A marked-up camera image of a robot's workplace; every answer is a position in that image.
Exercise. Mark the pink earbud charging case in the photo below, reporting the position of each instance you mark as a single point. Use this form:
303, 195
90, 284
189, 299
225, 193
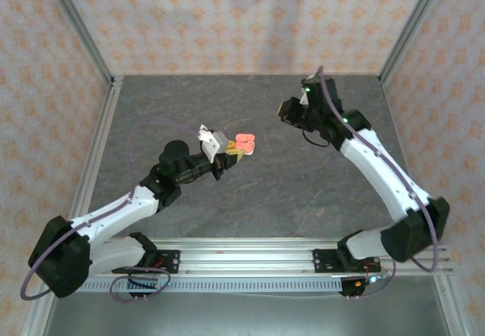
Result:
244, 140

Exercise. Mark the white earbud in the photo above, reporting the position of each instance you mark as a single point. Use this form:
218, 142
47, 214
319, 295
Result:
202, 126

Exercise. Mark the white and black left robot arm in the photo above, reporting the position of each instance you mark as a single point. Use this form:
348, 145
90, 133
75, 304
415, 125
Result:
121, 214

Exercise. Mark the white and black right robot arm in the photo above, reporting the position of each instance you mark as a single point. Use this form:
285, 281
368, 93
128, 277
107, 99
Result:
379, 173

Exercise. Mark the grey sheet metal panel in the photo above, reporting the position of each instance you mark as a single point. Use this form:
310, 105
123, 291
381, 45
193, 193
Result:
246, 317

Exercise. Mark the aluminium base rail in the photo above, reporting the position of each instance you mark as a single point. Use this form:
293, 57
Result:
246, 254

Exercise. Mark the aluminium frame post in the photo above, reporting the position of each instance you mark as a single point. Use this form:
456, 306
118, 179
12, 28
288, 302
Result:
77, 25
413, 25

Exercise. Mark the narrow aluminium floor rail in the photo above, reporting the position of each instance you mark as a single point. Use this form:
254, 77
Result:
449, 313

